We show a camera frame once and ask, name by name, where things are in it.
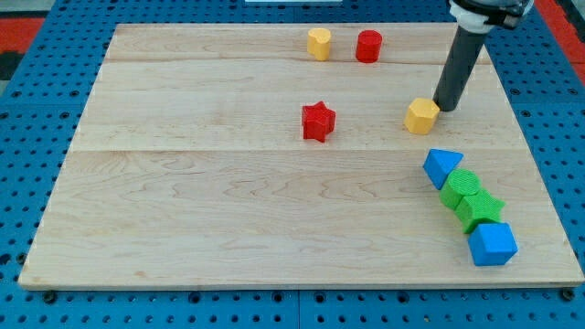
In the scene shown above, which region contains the red star block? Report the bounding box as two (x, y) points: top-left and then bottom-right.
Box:
(302, 101), (336, 143)

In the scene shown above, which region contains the blue triangle block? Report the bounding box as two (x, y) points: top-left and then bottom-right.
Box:
(422, 148), (463, 190)

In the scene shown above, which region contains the blue cube block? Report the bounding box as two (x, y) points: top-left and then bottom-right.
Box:
(468, 223), (518, 266)

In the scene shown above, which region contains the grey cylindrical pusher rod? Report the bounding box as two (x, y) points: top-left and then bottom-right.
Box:
(433, 27), (486, 111)

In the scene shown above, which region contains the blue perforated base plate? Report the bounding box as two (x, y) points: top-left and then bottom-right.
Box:
(1, 0), (584, 328)

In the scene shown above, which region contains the wooden board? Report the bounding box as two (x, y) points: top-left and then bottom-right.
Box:
(18, 23), (583, 291)

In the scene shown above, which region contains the yellow hexagon block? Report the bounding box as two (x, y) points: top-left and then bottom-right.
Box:
(404, 98), (440, 134)

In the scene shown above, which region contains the red cylinder block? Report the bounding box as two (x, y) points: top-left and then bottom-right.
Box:
(356, 29), (383, 63)

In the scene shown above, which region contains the green star block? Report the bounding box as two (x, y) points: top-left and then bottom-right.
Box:
(455, 188), (505, 234)

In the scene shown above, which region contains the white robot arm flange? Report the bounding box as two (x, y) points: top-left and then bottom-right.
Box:
(447, 0), (535, 34)

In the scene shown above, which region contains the green cylinder block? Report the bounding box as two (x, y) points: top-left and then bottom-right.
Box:
(440, 168), (481, 210)

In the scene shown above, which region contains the yellow heart block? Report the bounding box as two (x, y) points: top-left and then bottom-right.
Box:
(307, 27), (332, 61)

